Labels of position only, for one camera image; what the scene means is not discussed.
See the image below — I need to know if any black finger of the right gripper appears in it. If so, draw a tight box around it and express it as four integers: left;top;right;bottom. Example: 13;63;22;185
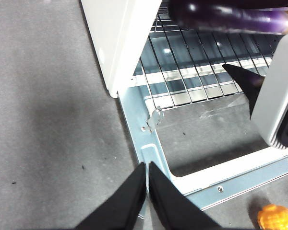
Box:
222;63;265;120
230;0;288;12

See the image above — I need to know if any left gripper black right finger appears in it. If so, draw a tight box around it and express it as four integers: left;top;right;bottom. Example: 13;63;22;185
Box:
148;161;221;230

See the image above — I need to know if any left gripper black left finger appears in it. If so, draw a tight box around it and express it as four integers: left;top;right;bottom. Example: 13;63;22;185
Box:
75;162;147;230

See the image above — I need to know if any purple eggplant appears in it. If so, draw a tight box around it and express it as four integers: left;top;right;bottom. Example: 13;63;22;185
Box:
168;0;288;35

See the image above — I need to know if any glass oven door with handle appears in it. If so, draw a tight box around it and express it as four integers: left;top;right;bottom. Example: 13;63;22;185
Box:
117;85;288;211

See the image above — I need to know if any cream white Toshiba toaster oven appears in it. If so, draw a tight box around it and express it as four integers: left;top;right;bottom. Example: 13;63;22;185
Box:
79;0;288;110

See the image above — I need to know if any orange corn cob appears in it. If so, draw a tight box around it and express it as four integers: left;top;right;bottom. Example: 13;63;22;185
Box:
257;204;288;230

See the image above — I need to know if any metal wire oven rack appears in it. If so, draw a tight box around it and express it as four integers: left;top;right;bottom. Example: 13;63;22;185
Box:
132;7;279;108

